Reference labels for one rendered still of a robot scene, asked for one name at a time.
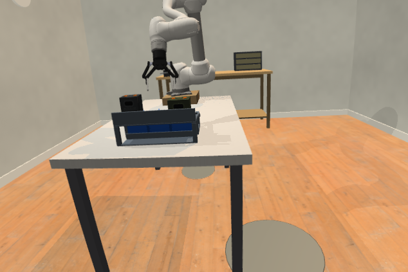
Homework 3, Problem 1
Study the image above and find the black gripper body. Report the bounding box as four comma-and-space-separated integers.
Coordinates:
153, 50, 167, 70

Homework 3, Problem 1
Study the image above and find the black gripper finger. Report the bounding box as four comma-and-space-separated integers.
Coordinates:
142, 61, 159, 91
162, 61, 179, 90

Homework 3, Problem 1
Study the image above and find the grey metal shelf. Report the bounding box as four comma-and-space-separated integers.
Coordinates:
111, 108, 200, 147

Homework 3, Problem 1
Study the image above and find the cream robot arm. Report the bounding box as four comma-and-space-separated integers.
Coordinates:
149, 0, 215, 96

